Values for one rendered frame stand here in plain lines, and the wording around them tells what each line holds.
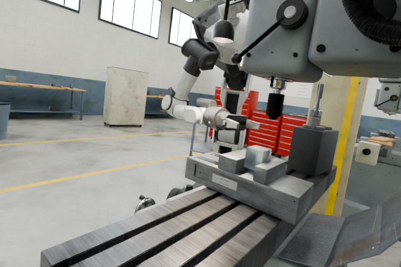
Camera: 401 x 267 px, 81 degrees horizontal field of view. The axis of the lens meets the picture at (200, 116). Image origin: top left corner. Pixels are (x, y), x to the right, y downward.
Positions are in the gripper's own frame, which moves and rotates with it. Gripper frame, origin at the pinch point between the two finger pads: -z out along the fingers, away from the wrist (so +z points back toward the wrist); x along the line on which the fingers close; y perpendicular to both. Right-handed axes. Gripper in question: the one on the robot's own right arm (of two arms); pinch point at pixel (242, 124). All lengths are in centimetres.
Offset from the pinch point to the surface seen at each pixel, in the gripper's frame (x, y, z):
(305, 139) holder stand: 33.3, 4.7, -5.0
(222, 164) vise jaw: -15.3, 10.1, -8.7
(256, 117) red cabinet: 388, 33, 317
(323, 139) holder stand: 36.8, 3.1, -10.8
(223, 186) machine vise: -14.6, 16.4, -9.7
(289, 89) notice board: 792, -68, 509
